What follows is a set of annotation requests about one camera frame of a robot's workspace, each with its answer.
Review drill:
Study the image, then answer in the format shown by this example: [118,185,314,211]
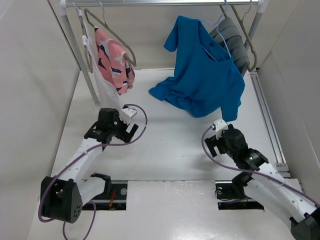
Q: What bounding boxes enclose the blue t shirt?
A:
[149,15,245,122]

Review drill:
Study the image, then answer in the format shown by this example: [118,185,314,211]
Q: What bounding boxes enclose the light blue wire hanger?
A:
[198,0,233,62]

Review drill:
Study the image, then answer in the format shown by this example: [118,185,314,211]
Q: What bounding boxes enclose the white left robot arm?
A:
[38,104,139,223]

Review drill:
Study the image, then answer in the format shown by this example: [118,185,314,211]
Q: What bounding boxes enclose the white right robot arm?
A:
[201,119,320,240]

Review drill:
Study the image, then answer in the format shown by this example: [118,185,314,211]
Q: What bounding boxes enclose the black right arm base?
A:
[214,180,265,210]

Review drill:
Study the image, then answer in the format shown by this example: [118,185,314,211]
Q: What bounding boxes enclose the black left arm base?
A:
[74,178,128,213]

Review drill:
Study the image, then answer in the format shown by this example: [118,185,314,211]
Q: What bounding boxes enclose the grey hanger under grey garment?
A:
[219,5,258,72]

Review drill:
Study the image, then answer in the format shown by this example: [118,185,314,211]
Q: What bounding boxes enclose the white hanging garment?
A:
[79,16,121,110]

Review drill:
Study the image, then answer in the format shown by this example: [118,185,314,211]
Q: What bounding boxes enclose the pink patterned garment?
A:
[94,27,135,95]

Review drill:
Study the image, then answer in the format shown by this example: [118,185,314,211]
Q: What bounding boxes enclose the grey hanging garment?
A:
[209,17,250,76]

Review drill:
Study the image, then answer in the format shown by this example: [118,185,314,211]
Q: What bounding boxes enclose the white clothes rack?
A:
[48,0,269,106]

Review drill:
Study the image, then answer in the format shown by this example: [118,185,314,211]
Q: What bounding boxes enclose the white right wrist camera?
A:
[213,118,229,140]

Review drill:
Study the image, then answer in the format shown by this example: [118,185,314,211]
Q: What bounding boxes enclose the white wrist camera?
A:
[213,118,229,140]
[119,105,137,125]

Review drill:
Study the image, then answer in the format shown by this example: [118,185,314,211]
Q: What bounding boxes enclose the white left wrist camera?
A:
[119,105,137,125]

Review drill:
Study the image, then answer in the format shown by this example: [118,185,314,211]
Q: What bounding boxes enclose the aluminium rail right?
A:
[249,71,292,179]

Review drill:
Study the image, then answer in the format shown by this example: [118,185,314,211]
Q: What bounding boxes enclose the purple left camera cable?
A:
[37,103,149,240]

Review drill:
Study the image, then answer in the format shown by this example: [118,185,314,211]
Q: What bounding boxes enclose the purple camera cable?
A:
[37,103,149,240]
[201,126,320,208]

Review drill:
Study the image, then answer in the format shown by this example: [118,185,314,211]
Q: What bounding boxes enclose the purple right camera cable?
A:
[201,126,320,208]

